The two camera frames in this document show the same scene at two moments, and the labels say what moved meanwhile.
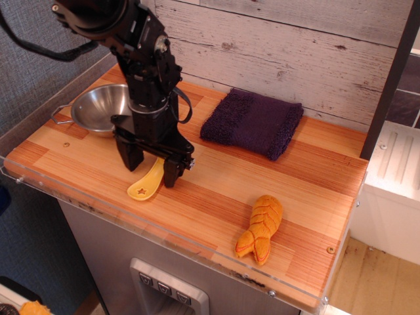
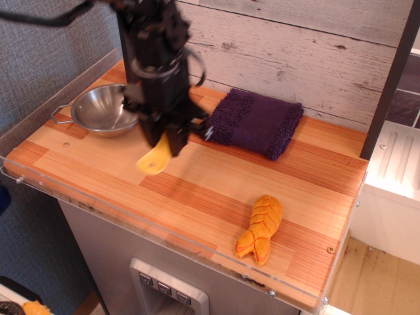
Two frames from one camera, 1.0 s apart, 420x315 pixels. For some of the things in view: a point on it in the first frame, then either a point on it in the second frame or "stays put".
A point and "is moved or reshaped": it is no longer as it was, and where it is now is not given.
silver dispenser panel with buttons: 158,292 stays put
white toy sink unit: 386,214 stays put
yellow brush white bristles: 149,182 is moved or reshaped
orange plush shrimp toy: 266,218 stays put
